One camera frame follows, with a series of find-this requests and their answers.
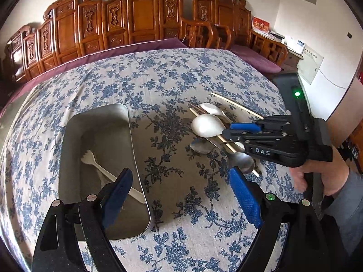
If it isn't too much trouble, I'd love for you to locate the metal spoon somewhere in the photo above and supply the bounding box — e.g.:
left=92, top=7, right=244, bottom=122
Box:
left=216, top=143, right=255, bottom=174
left=189, top=138, right=215, bottom=155

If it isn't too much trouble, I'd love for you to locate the pale wooden chopstick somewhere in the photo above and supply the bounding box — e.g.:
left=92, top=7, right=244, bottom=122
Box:
left=189, top=107, right=260, bottom=177

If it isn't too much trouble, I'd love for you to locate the white plastic fork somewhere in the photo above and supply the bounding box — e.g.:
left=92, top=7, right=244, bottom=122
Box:
left=81, top=150, right=146, bottom=204

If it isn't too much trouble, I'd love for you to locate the large white ladle spoon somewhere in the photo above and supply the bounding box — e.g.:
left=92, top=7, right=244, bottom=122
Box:
left=191, top=114, right=236, bottom=150

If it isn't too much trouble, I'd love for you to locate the grey sleeve right forearm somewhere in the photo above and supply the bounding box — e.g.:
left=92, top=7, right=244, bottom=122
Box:
left=326, top=171, right=363, bottom=256

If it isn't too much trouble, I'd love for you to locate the person's right hand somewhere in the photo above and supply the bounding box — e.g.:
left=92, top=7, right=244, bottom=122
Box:
left=289, top=146, right=350, bottom=196

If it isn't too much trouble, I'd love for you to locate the light bamboo chopstick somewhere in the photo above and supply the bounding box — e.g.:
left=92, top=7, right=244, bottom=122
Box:
left=210, top=92, right=264, bottom=119

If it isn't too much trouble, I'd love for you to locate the small white plastic spoon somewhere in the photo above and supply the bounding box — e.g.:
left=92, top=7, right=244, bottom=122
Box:
left=199, top=103, right=233, bottom=124

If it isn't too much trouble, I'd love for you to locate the purple cushion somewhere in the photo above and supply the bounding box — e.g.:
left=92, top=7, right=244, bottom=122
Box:
left=230, top=45, right=282, bottom=74

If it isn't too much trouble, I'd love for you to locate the metal rectangular tray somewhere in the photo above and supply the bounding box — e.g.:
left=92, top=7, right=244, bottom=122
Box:
left=59, top=104, right=153, bottom=240

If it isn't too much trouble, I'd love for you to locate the brown wooden chopstick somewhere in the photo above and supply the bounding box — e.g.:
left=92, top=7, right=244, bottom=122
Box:
left=188, top=103, right=205, bottom=117

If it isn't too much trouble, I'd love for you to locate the blue floral tablecloth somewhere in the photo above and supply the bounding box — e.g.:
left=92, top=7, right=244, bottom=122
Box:
left=1, top=49, right=285, bottom=271

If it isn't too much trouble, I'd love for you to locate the red framed sign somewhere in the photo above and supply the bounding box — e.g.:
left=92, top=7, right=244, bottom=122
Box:
left=252, top=16, right=270, bottom=36

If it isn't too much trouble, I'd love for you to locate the wooden armchair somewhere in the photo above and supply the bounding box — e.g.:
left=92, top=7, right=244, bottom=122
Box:
left=180, top=18, right=234, bottom=50

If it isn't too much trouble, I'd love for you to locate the carved wooden screen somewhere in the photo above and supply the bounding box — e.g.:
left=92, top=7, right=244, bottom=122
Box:
left=4, top=0, right=183, bottom=84

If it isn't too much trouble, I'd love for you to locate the white wall panel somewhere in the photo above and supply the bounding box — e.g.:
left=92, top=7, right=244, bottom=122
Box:
left=297, top=45, right=324, bottom=85

